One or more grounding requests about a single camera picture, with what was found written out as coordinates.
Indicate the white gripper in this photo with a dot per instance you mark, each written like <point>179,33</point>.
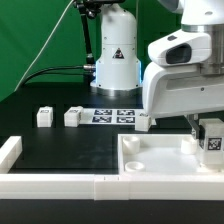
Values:
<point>181,90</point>

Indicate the white square tabletop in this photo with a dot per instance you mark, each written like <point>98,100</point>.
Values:
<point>161,154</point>

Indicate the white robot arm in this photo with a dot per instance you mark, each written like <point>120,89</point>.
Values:
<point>199,41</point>

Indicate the apriltag marker sheet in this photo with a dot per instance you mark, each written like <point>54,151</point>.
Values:
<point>110,116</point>

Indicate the white u-shaped obstacle fence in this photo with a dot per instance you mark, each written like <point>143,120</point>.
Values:
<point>121,186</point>

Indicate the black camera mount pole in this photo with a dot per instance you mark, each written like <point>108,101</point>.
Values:
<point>89,9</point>

